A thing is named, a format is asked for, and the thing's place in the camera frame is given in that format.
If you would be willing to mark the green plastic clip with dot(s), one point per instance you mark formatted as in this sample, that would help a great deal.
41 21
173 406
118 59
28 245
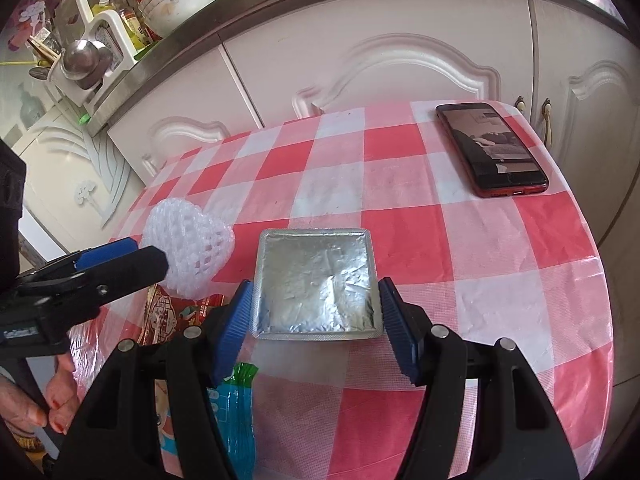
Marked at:
84 119

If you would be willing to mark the red cartoon snack bag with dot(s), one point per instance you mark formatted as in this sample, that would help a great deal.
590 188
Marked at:
170 315

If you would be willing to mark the silver foil tray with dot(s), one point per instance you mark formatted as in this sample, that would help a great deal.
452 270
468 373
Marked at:
320 285

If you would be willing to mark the white foam fruit net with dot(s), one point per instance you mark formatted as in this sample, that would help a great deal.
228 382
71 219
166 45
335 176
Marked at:
192 245

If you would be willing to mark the blue green plastic wrapper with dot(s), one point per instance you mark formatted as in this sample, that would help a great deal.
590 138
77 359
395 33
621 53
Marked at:
235 420

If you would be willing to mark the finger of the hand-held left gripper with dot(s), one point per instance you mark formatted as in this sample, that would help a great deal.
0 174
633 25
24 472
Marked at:
130 272
107 255

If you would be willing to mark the steel kitchen countertop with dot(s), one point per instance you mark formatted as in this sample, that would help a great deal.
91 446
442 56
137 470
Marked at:
260 5

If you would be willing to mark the person's left hand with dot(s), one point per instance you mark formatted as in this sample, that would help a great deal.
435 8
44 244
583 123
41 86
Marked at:
55 400

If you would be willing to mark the white cabinet door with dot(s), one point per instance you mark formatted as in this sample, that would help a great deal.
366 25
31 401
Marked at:
190 105
390 45
595 95

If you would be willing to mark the red smartphone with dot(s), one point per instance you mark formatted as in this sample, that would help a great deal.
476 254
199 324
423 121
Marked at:
492 150

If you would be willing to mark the white bowl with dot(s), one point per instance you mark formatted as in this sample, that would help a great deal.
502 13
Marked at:
175 2

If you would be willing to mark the red white checked tablecloth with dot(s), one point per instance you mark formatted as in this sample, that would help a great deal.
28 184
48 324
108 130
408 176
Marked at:
400 200

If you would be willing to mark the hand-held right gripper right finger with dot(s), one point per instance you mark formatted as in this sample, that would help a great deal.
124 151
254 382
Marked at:
397 330

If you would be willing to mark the white dish rack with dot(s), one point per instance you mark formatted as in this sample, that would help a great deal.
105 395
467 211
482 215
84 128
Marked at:
112 35

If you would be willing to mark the group of condiment bottles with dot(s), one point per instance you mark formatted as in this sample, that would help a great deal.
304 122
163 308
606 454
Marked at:
127 20

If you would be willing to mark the wooden chopsticks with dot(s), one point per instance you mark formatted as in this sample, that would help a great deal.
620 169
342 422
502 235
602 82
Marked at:
45 47

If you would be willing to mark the steel ladle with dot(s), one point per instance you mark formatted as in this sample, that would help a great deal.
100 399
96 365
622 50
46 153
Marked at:
82 62

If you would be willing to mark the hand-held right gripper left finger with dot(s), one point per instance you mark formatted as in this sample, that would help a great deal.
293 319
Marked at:
232 325

